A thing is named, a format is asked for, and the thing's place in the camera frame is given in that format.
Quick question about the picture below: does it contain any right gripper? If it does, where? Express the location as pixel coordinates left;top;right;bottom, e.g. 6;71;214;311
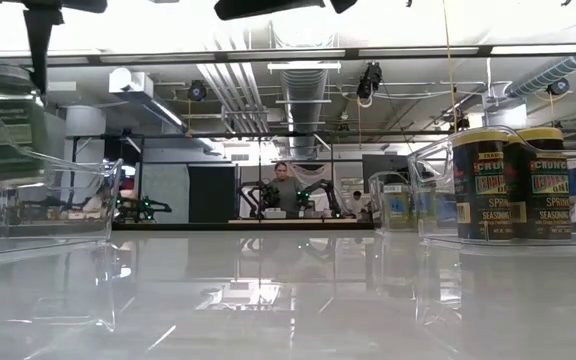
215;0;359;21

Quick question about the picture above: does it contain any yellow lid seasoning jar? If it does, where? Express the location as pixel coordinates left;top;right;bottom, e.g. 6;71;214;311
451;130;514;242
505;127;574;242

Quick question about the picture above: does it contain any ceiling light fixture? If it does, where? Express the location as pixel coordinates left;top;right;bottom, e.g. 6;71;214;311
266;61;343;72

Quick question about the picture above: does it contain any person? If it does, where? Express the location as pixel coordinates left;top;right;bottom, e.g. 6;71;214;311
267;161;305;220
347;189;365;219

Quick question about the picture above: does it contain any black partition panel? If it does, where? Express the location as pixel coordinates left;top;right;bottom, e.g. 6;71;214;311
187;164;237;224

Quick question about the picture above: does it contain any clear plastic bin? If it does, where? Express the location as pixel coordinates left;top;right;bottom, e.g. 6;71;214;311
0;103;124;259
406;125;576;247
367;171;422;235

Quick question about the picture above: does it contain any grey overhead frame bar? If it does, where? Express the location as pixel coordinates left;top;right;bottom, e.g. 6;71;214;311
0;42;576;66

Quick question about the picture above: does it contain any black ceiling camera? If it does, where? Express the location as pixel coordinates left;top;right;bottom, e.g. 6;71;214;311
546;77;571;97
356;62;384;101
187;79;208;103

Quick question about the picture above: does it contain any silver ventilation duct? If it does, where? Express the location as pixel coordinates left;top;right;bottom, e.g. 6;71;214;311
505;24;576;99
280;67;330;157

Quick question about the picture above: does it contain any dark wall monitor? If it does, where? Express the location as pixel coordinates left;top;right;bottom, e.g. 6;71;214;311
361;153;409;187

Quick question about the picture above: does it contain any yellow cable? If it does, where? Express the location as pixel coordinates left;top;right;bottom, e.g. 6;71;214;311
440;0;459;134

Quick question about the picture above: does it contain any black table frame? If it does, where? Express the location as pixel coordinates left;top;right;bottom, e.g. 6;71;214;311
0;219;377;240

